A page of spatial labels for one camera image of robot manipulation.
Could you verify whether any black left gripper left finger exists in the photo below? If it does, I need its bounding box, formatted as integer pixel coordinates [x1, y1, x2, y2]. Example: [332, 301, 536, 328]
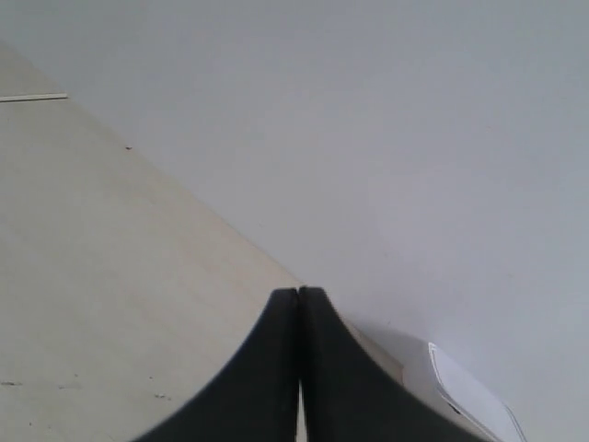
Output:
[137, 288, 299, 442]

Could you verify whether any white plastic lidded container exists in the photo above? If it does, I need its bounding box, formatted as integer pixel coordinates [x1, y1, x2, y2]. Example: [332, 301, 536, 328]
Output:
[353, 324, 525, 442]

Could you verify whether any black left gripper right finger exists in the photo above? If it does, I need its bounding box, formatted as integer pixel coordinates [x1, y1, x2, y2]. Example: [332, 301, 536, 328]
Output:
[298, 286, 480, 442]

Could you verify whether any white strip on table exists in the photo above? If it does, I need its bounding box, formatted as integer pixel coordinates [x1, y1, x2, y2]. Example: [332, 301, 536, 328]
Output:
[0, 93, 68, 103]

